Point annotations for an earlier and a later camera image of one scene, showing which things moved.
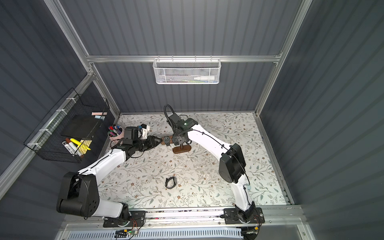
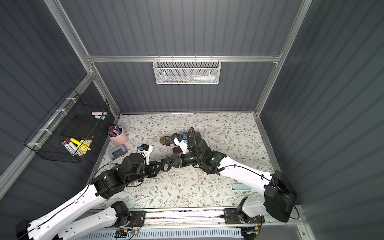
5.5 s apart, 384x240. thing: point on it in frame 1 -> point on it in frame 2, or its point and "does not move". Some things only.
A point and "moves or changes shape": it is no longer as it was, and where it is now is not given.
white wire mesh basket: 186,71 does not move
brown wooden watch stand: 177,148 does not move
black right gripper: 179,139 -> 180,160
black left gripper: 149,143 -> 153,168
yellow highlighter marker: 79,143 does not move
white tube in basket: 205,78 does not move
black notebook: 81,126 does not move
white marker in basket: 69,148 does not move
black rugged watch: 167,140 moves or changes shape
